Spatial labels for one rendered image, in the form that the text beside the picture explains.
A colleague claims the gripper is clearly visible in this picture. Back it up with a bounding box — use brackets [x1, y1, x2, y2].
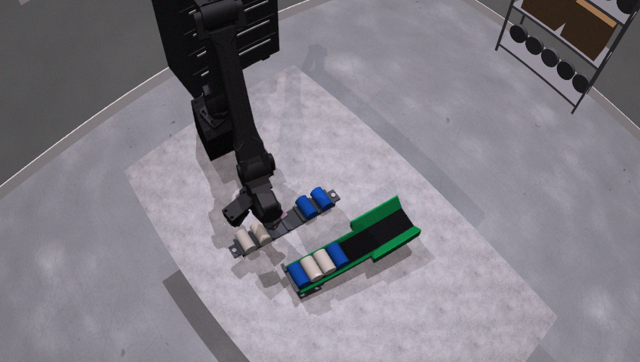
[235, 192, 287, 231]

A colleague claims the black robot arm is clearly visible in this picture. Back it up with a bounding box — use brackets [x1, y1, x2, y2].
[192, 0, 283, 228]

